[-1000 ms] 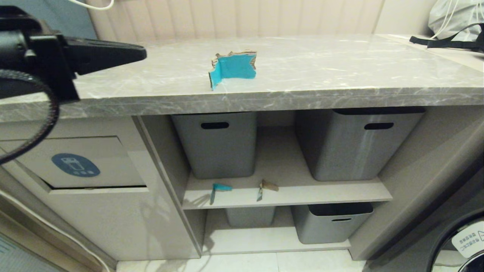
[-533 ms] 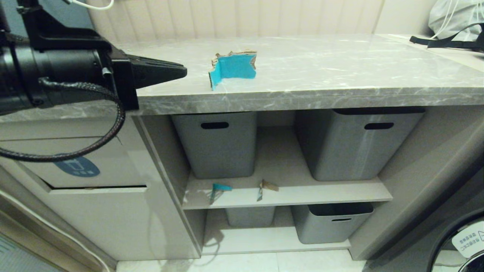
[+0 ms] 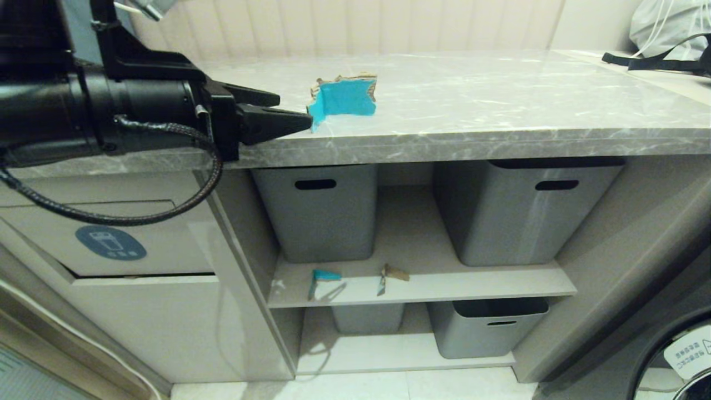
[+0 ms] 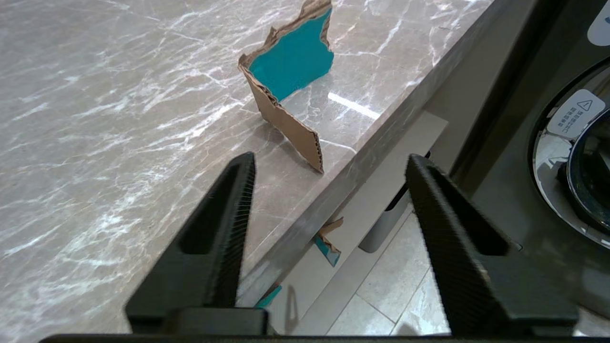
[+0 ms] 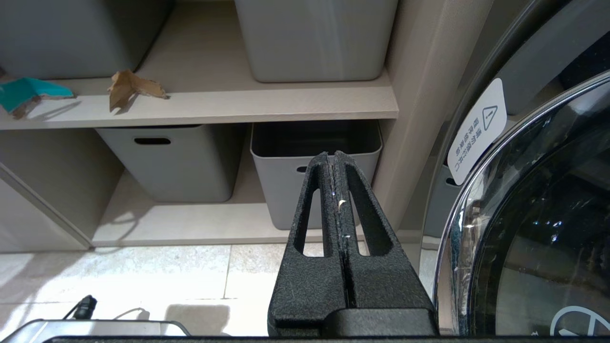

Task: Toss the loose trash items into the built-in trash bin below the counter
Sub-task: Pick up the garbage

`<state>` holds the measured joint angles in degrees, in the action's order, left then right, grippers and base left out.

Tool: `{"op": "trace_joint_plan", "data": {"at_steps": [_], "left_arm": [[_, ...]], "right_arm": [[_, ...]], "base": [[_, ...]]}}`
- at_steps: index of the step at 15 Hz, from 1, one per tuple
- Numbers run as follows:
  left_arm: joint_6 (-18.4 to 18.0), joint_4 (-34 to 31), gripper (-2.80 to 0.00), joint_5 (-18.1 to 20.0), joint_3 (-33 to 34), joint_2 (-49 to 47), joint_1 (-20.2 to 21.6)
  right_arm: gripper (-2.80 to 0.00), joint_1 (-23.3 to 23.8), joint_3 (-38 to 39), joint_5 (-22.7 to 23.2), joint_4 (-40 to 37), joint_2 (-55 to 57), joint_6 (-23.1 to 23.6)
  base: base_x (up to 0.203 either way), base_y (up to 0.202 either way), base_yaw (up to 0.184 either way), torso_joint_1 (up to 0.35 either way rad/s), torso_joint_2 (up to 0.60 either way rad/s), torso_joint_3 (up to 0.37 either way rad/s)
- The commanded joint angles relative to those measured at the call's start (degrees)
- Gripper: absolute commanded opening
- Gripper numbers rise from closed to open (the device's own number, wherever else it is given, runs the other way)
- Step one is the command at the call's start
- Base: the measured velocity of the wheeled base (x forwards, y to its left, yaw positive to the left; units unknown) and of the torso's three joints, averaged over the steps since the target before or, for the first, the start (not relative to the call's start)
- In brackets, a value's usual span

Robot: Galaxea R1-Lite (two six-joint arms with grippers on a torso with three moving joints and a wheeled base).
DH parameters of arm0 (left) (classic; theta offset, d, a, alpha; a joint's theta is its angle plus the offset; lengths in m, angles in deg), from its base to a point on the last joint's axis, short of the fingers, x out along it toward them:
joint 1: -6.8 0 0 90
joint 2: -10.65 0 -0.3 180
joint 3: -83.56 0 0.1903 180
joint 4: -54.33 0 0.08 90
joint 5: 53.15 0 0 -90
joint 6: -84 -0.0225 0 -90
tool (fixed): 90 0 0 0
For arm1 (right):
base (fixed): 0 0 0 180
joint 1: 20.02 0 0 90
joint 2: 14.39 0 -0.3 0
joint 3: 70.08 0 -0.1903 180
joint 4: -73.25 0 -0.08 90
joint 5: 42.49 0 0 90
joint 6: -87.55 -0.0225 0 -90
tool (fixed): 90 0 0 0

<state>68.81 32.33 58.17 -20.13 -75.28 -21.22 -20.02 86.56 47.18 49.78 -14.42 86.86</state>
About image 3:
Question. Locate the beige trash flap door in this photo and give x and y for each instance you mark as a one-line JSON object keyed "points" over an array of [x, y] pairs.
{"points": [[139, 233]]}

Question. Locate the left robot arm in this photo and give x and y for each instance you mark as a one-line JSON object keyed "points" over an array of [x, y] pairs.
{"points": [[44, 111]]}

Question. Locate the white warning sticker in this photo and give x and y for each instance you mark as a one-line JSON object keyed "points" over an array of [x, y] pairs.
{"points": [[691, 353]]}

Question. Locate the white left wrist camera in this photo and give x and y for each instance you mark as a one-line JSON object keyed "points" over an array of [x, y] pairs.
{"points": [[155, 8]]}

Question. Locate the gray fabric bag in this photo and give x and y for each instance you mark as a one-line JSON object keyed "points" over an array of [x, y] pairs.
{"points": [[672, 22]]}

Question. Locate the brown cardboard scrap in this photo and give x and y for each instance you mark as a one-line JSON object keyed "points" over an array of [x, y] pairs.
{"points": [[395, 272]]}

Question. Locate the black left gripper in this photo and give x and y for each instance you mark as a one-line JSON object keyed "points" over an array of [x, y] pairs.
{"points": [[219, 122]]}

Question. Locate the small gray storage bin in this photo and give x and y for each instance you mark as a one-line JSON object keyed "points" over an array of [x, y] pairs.
{"points": [[366, 319]]}

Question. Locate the large gray storage bin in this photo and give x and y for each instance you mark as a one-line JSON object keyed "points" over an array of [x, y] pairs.
{"points": [[516, 222]]}

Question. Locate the gray washing machine front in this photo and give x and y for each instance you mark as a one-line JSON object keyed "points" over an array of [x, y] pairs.
{"points": [[611, 361]]}

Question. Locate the small teal cardboard scrap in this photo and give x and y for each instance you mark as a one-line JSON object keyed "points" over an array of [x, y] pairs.
{"points": [[325, 275]]}

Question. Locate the chrome glass washer door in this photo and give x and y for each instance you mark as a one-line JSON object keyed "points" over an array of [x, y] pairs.
{"points": [[650, 378]]}

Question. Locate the beige cabinet frame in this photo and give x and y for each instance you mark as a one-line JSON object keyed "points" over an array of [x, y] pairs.
{"points": [[611, 250]]}

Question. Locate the open gray storage bin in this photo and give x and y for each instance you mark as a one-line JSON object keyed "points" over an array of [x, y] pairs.
{"points": [[483, 339]]}

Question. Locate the large teal cardboard scrap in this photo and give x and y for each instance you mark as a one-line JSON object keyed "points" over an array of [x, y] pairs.
{"points": [[344, 100]]}

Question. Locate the beige shelf board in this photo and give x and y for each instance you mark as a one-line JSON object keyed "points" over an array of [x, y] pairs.
{"points": [[422, 283], [389, 355]]}

